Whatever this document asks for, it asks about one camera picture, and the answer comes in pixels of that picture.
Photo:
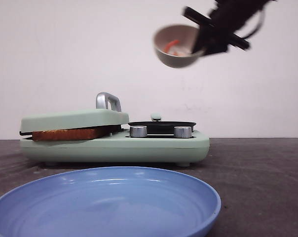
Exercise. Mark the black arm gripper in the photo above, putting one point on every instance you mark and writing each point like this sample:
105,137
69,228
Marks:
217,31

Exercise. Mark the beige ribbed bowl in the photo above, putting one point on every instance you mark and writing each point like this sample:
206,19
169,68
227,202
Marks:
186,35

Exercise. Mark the white bread slice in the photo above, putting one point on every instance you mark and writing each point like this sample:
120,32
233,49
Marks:
69,134
112,128

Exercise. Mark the mint green sandwich maker lid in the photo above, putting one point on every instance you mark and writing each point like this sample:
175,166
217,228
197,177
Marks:
107,112

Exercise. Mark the orange white shrimp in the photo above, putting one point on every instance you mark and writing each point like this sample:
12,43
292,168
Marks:
173,48

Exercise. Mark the mint green breakfast maker base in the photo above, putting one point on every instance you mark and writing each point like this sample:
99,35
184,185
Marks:
119,147

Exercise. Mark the right silver control knob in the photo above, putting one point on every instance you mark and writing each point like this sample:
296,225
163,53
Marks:
182,132

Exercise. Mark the silver control knob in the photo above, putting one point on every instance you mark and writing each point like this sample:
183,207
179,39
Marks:
138,131
182,132

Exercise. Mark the black round frying pan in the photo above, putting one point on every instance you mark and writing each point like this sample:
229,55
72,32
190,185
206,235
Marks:
158,127

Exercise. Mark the left silver control knob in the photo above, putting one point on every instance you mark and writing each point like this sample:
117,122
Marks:
138,131

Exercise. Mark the blue round plate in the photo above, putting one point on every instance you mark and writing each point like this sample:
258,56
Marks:
111,202

